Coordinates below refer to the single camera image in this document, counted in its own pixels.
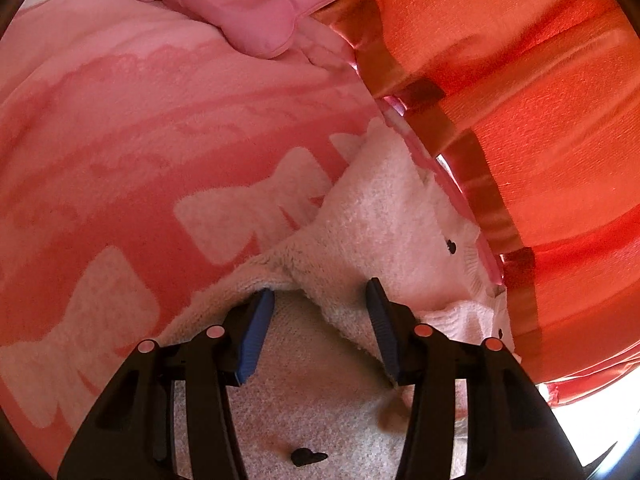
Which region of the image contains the pink hot water bag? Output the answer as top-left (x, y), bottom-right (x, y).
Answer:
top-left (131, 0), bottom-right (349, 59)

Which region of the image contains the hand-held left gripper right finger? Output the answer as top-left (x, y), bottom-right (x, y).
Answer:
top-left (365, 277), bottom-right (587, 480)

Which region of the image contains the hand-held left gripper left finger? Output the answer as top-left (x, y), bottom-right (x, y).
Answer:
top-left (56, 289), bottom-right (276, 480)

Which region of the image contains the pink bow-print blanket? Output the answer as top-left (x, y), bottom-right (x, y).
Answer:
top-left (0, 0), bottom-right (396, 478)

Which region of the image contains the light pink fluffy towel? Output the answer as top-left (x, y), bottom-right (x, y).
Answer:
top-left (159, 130), bottom-right (523, 480)

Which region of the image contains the orange curtain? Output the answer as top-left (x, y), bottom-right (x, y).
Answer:
top-left (313, 0), bottom-right (640, 406)

